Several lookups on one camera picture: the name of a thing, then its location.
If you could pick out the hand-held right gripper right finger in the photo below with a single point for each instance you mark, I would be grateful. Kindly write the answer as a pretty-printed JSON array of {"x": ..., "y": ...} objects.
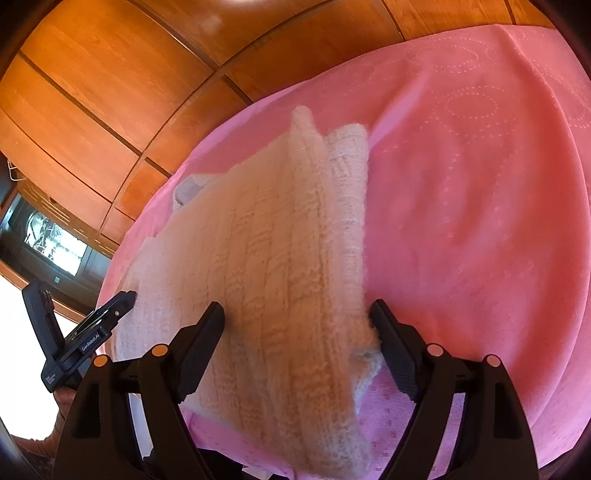
[{"x": 393, "y": 342}]

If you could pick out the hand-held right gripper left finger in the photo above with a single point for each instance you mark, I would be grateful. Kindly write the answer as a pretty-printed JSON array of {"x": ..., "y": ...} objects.
[{"x": 202, "y": 338}]

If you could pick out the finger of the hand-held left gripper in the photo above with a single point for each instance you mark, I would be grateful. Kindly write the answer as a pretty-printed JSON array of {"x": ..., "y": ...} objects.
[{"x": 113, "y": 308}]

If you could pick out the white knitted sweater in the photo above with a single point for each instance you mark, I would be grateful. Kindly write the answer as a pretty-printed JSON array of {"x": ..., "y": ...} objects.
[{"x": 277, "y": 258}]

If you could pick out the person's left forearm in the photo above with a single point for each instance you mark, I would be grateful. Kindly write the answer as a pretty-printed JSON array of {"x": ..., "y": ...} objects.
[{"x": 39, "y": 448}]

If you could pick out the black framed screen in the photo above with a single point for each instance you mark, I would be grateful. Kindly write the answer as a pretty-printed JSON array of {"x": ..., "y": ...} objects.
[{"x": 44, "y": 240}]

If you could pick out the pink bedsheet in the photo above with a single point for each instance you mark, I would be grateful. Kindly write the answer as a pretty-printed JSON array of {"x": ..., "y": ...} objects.
[{"x": 461, "y": 207}]

